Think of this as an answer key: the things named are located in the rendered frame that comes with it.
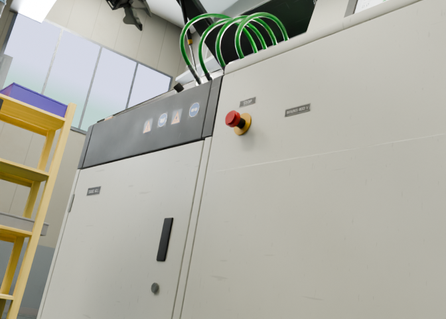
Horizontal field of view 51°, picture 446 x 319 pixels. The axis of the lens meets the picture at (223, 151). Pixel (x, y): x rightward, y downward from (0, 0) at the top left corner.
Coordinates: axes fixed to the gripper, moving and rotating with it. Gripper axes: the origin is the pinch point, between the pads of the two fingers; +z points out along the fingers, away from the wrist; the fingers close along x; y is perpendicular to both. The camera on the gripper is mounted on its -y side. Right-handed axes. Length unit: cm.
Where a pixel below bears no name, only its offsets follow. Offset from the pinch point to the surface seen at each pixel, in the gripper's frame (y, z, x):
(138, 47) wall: -397, -210, -478
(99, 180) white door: 40, 40, -15
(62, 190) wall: -174, -60, -533
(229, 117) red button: 38, 50, 45
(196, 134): 35, 48, 29
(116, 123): 26.9, 26.5, -9.1
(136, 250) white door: 54, 63, 8
